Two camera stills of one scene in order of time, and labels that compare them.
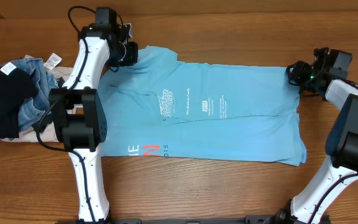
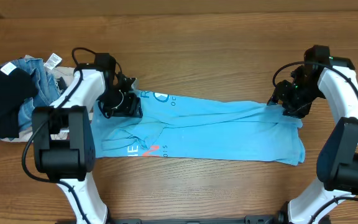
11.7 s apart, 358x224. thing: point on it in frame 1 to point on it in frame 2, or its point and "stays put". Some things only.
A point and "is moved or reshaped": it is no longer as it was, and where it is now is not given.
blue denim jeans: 34,107 stays put
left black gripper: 133,58 to 131,110
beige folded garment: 48,130 stays put
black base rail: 248,219 stays put
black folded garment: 2,92 stays put
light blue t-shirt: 158,107 is moved or reshaped
